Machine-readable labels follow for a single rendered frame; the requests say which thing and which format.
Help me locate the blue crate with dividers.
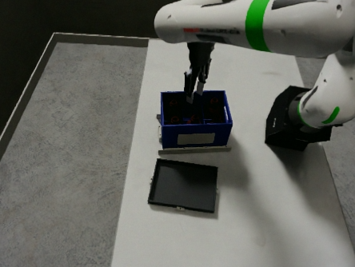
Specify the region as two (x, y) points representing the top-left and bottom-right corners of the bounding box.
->
(161, 90), (231, 149)

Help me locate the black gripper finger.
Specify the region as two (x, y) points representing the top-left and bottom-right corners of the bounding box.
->
(196, 58), (212, 96)
(184, 67), (201, 104)

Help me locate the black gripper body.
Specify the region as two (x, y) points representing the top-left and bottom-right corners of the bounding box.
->
(189, 52), (211, 74)

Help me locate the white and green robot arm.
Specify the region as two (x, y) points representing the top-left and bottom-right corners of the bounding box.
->
(154, 0), (355, 134)

